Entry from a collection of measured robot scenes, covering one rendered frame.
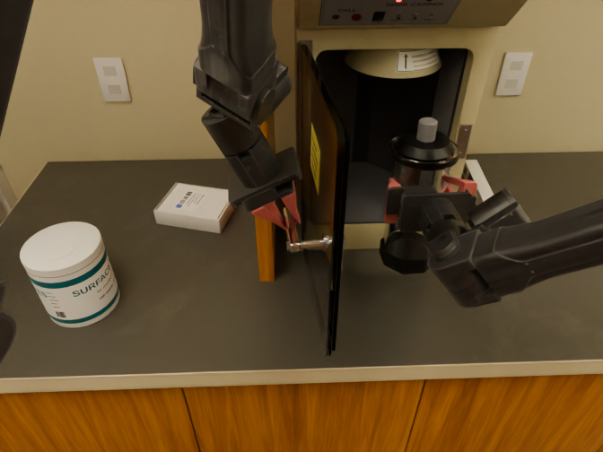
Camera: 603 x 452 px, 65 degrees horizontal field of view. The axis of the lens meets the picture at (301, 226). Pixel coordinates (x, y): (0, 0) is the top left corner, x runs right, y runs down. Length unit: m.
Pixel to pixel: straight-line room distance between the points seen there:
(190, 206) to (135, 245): 0.15
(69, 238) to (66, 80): 0.58
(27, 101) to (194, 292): 0.75
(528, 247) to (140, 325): 0.67
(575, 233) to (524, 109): 0.98
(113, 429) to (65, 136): 0.80
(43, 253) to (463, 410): 0.84
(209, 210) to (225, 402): 0.42
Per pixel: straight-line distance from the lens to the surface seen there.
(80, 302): 0.92
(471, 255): 0.56
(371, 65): 0.86
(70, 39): 1.35
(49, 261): 0.88
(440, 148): 0.74
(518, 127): 1.50
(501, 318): 0.97
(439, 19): 0.78
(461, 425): 1.12
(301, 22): 0.75
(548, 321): 1.00
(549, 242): 0.53
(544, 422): 1.19
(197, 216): 1.08
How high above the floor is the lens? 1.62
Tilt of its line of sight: 39 degrees down
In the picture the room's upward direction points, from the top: straight up
